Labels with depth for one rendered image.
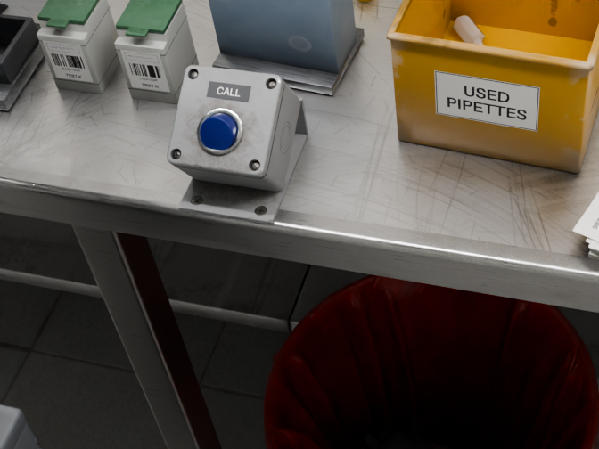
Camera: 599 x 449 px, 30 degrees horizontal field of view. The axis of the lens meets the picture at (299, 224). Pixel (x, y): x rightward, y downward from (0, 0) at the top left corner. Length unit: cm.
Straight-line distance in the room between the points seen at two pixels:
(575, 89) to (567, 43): 14
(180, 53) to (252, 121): 14
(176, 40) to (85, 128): 10
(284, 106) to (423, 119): 10
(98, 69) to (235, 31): 11
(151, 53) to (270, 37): 9
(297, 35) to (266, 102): 11
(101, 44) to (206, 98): 15
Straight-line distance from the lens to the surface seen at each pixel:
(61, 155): 86
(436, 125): 78
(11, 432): 72
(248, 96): 75
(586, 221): 74
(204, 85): 76
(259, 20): 84
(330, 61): 84
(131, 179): 82
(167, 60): 84
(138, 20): 84
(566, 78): 73
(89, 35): 87
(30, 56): 93
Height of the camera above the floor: 145
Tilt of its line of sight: 49 degrees down
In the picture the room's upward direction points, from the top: 11 degrees counter-clockwise
